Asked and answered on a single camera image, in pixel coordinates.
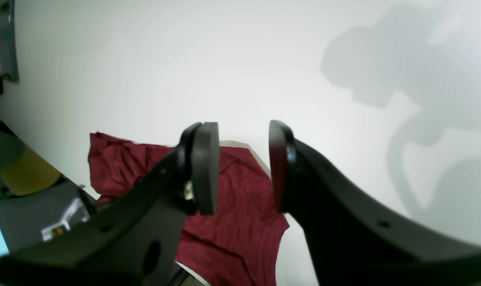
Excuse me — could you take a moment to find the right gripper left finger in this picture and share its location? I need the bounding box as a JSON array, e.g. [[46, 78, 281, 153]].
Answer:
[[0, 122, 220, 286]]

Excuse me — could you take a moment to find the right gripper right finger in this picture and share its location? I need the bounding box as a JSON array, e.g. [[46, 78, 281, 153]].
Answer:
[[269, 120, 481, 286]]

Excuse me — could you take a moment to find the dark red long-sleeve shirt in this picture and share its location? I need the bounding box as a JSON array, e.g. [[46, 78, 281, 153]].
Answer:
[[88, 132, 289, 286]]

